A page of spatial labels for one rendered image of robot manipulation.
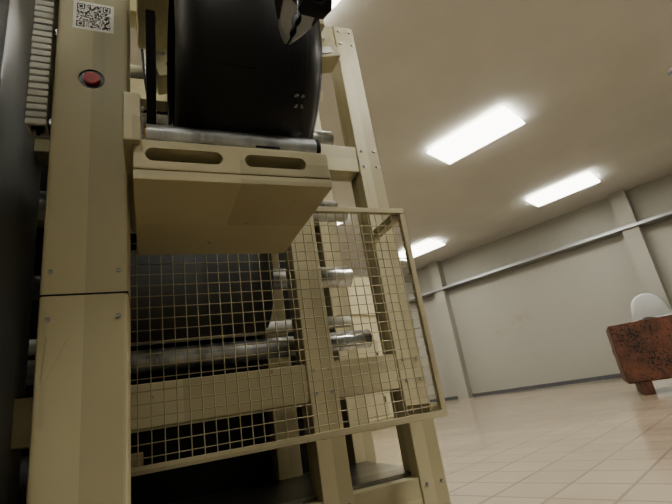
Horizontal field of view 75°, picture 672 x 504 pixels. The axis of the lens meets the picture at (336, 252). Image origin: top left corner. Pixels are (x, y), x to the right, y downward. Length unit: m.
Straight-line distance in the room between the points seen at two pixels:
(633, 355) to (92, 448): 5.06
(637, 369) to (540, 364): 6.16
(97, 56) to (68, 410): 0.68
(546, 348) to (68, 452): 10.91
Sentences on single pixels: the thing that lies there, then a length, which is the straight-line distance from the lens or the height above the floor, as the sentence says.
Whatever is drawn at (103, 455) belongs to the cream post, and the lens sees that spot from 0.81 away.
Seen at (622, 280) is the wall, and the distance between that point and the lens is 10.93.
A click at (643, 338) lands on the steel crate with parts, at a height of 0.53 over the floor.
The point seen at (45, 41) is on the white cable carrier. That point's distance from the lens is 1.13.
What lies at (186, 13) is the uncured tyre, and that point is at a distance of 0.97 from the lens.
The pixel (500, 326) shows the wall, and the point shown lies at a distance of 11.76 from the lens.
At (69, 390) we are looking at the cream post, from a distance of 0.82.
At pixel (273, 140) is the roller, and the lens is 0.92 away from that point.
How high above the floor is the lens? 0.39
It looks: 19 degrees up
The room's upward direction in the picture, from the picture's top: 9 degrees counter-clockwise
